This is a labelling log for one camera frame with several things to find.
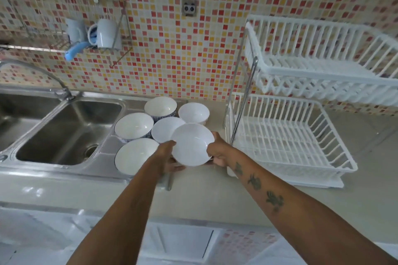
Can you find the person's left hand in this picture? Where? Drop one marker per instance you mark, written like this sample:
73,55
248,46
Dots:
166,157

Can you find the person's right hand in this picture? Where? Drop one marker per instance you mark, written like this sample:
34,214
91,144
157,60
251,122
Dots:
221,151

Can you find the person's left thumb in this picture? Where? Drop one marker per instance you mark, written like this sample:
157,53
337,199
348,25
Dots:
169,145

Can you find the person's right thumb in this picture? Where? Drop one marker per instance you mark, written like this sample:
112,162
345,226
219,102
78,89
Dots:
214,140

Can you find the plain white shallow bowl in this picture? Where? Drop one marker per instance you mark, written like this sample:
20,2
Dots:
192,144

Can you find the person's right forearm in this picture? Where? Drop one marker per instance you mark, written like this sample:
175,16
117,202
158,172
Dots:
289,209

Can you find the person's left forearm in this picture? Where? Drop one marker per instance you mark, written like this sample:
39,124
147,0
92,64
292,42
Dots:
124,212

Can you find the large white bowl dark rim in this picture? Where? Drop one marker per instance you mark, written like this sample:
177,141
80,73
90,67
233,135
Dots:
135,156

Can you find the white bowl blue patterned outside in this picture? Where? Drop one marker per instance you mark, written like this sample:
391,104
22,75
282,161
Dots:
133,126
160,107

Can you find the white plastic dish rack basket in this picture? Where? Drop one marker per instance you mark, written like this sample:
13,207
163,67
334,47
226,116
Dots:
289,140
314,56

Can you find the white cabinet door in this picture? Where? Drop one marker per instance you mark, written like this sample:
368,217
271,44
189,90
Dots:
183,241

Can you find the stainless steel double sink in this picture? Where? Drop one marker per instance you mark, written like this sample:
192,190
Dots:
59,128

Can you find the white mug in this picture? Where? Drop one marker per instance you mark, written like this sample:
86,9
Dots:
105,33

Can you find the curved chrome faucet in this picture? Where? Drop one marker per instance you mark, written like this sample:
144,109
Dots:
40,72

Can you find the chrome dish rack frame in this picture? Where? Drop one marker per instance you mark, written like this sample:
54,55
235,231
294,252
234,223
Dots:
245,94

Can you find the grey wall socket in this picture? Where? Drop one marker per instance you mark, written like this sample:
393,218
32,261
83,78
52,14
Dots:
189,8

